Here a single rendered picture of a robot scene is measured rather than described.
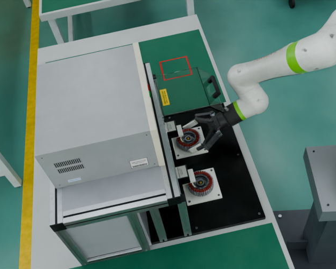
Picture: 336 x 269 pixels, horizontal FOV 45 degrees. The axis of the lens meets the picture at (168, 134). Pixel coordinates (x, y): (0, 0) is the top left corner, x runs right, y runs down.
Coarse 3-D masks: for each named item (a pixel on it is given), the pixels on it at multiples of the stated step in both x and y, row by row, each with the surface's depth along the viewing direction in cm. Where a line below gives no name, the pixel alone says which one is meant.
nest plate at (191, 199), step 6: (210, 168) 177; (204, 180) 174; (216, 180) 173; (186, 186) 173; (204, 186) 172; (216, 186) 171; (186, 192) 171; (216, 192) 170; (186, 198) 170; (192, 198) 169; (198, 198) 169; (204, 198) 169; (210, 198) 168; (216, 198) 168; (192, 204) 169
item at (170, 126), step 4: (168, 124) 177; (172, 124) 177; (168, 128) 176; (172, 128) 176; (176, 128) 176; (180, 128) 180; (168, 132) 175; (172, 132) 175; (176, 132) 176; (180, 132) 179; (168, 136) 176; (172, 136) 177; (176, 136) 177; (180, 136) 178
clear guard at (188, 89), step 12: (180, 72) 176; (192, 72) 175; (204, 72) 178; (156, 84) 173; (168, 84) 172; (180, 84) 171; (192, 84) 170; (204, 84) 170; (168, 96) 168; (180, 96) 167; (192, 96) 166; (204, 96) 165; (168, 108) 164; (180, 108) 163; (192, 108) 162; (204, 108) 162; (216, 108) 164
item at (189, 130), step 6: (186, 132) 187; (192, 132) 186; (198, 132) 186; (180, 138) 185; (186, 138) 186; (192, 138) 187; (198, 138) 184; (180, 144) 183; (186, 144) 182; (192, 144) 182; (186, 150) 184
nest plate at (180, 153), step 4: (196, 128) 192; (200, 128) 192; (200, 132) 190; (172, 140) 189; (176, 140) 189; (176, 144) 188; (176, 148) 186; (180, 148) 186; (204, 148) 184; (176, 152) 185; (180, 152) 184; (184, 152) 184; (188, 152) 184; (196, 152) 183; (200, 152) 183; (204, 152) 183; (176, 156) 183; (180, 156) 183; (184, 156) 183; (188, 156) 184
